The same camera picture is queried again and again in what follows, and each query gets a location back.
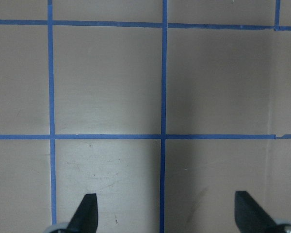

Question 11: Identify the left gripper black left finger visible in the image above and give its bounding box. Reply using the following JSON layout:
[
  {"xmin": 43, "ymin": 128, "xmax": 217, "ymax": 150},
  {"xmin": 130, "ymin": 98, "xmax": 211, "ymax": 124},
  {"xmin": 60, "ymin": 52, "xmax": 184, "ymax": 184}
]
[{"xmin": 66, "ymin": 193, "xmax": 98, "ymax": 233}]

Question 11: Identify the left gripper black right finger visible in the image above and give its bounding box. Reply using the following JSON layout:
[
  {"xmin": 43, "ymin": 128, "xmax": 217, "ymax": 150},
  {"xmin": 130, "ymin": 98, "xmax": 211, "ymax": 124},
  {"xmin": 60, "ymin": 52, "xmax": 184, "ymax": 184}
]
[{"xmin": 234, "ymin": 191, "xmax": 283, "ymax": 233}]

